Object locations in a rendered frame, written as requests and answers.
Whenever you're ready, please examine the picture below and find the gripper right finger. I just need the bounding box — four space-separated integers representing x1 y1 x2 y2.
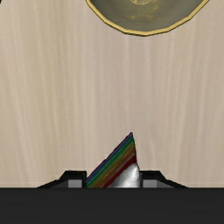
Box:
139 170 188 189

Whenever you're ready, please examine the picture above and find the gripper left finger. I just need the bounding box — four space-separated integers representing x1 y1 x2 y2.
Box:
37 170 88 189

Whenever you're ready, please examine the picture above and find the rainbow layered cake wedge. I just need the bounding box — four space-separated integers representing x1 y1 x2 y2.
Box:
86 131 141 189

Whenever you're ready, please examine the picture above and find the grey plate with gold rim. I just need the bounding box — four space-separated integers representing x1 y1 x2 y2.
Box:
85 0 210 38

